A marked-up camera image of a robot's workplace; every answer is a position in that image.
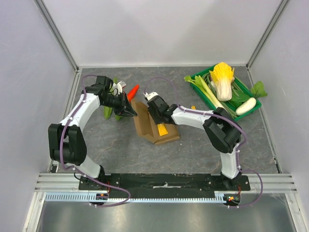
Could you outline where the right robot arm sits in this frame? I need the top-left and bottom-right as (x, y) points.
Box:
(144, 92), (241, 190)

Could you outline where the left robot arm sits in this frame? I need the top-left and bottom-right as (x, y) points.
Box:
(48, 75), (137, 190)

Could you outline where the brown cardboard express box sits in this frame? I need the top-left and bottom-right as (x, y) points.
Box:
(131, 99), (180, 145)

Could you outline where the green leafy lettuce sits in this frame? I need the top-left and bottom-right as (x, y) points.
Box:
(104, 77), (118, 119)

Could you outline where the white radish with leaves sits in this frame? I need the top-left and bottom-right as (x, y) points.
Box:
(236, 81), (267, 116)

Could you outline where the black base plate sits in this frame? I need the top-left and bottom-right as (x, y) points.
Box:
(78, 173), (251, 192)

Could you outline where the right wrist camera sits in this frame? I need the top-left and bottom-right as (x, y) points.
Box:
(144, 92), (158, 101)

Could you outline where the grey slotted cable duct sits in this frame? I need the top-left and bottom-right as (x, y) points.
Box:
(45, 192), (228, 203)

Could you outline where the orange carrot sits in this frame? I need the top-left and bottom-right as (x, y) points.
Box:
(127, 85), (140, 101)

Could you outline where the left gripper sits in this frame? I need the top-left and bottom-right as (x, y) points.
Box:
(101, 91), (137, 117)

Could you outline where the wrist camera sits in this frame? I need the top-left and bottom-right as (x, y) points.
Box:
(111, 81), (126, 96)
(144, 92), (158, 101)

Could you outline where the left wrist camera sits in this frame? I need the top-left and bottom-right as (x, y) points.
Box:
(111, 81), (126, 96)

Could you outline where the yellow napa cabbage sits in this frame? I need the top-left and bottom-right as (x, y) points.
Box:
(210, 62), (235, 102)

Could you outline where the green celery stalk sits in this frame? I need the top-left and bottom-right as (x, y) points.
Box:
(184, 75), (224, 109)

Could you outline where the green plastic tray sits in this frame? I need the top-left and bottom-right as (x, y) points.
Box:
(184, 66), (267, 121)

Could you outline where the green bok choy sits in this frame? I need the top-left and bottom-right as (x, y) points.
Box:
(229, 92), (250, 108)

